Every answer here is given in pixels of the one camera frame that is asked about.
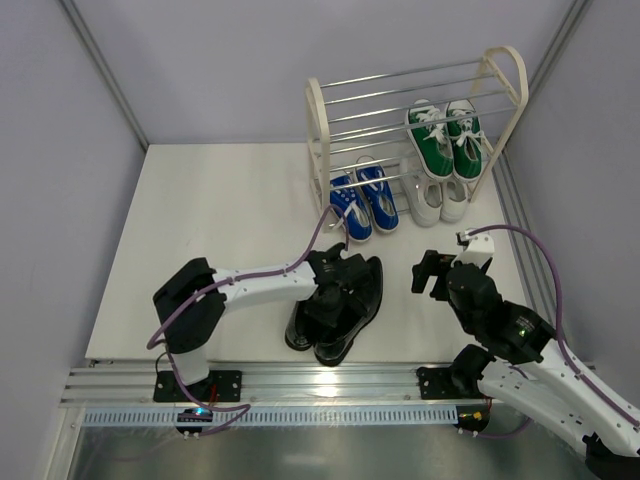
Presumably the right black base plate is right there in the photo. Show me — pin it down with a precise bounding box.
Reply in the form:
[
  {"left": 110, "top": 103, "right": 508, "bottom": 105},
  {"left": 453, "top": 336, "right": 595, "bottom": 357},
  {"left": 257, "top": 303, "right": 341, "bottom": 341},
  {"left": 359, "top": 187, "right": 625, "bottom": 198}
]
[{"left": 416, "top": 366, "right": 483, "bottom": 400}]

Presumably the black leather shoe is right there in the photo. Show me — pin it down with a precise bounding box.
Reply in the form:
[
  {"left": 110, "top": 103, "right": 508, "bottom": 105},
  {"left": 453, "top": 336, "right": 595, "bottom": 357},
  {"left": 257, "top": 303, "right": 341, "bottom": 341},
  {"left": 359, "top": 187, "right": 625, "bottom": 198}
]
[
  {"left": 284, "top": 300, "right": 326, "bottom": 351},
  {"left": 314, "top": 256, "right": 383, "bottom": 367}
]

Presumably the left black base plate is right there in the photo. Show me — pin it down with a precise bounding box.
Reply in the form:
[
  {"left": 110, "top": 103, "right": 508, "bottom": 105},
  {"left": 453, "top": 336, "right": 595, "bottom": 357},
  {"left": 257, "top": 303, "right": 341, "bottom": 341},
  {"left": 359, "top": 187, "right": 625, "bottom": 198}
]
[{"left": 153, "top": 370, "right": 242, "bottom": 404}]

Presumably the cream metal shoe rack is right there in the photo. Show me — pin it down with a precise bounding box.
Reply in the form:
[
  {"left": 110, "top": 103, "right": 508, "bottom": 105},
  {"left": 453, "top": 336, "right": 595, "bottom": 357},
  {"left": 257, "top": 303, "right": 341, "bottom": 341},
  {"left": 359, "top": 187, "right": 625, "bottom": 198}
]
[{"left": 305, "top": 46, "right": 529, "bottom": 233}]

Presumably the slotted grey cable duct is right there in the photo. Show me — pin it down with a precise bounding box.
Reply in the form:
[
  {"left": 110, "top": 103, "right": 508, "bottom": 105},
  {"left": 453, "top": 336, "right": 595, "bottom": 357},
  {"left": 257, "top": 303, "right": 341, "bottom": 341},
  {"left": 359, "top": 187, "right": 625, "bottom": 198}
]
[{"left": 82, "top": 404, "right": 458, "bottom": 428}]

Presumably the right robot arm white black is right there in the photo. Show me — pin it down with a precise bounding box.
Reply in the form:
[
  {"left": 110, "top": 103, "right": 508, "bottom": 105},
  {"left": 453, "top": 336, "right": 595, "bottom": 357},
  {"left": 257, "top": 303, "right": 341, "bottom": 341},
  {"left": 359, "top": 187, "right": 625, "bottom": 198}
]
[{"left": 411, "top": 250, "right": 639, "bottom": 479}]

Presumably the white sneaker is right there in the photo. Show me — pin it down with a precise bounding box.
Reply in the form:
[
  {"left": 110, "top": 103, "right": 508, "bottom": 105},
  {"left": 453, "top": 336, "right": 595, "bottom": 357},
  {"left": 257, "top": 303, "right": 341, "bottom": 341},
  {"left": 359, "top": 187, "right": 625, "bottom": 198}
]
[
  {"left": 399, "top": 158, "right": 443, "bottom": 227},
  {"left": 440, "top": 178, "right": 469, "bottom": 223}
]

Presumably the aluminium mounting rail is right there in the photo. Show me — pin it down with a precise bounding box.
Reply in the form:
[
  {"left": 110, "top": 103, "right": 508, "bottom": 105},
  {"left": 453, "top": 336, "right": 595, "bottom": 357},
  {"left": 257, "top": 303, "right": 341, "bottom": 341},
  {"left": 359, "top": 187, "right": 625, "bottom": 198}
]
[{"left": 59, "top": 360, "right": 609, "bottom": 409}]

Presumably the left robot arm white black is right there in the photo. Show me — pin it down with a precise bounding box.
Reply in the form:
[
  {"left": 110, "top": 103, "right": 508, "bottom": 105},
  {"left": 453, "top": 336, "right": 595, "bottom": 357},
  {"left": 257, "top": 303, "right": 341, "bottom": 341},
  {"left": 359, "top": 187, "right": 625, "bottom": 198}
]
[{"left": 148, "top": 243, "right": 383, "bottom": 387}]

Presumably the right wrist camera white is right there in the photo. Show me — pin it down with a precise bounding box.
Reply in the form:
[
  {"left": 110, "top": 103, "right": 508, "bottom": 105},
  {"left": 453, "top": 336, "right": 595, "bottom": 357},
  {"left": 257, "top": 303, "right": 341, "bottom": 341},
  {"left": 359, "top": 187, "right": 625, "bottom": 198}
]
[{"left": 453, "top": 230, "right": 495, "bottom": 268}]

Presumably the green canvas sneaker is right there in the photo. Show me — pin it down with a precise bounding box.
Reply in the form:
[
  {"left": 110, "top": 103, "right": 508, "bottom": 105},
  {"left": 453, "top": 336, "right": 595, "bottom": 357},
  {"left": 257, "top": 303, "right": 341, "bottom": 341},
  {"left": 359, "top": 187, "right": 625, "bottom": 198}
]
[
  {"left": 446, "top": 99, "right": 484, "bottom": 183},
  {"left": 405, "top": 99, "right": 454, "bottom": 182}
]

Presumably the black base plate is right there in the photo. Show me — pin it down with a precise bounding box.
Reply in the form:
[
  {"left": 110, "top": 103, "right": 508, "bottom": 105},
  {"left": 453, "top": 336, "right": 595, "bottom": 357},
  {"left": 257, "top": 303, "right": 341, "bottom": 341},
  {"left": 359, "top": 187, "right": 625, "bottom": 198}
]
[
  {"left": 416, "top": 366, "right": 483, "bottom": 400},
  {"left": 153, "top": 370, "right": 242, "bottom": 404}
]

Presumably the blue canvas sneaker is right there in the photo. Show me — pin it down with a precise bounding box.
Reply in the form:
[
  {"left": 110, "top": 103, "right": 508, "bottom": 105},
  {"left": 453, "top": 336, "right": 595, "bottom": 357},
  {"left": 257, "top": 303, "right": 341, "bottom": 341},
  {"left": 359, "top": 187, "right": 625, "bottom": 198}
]
[
  {"left": 329, "top": 175, "right": 373, "bottom": 242},
  {"left": 355, "top": 156, "right": 399, "bottom": 233}
]

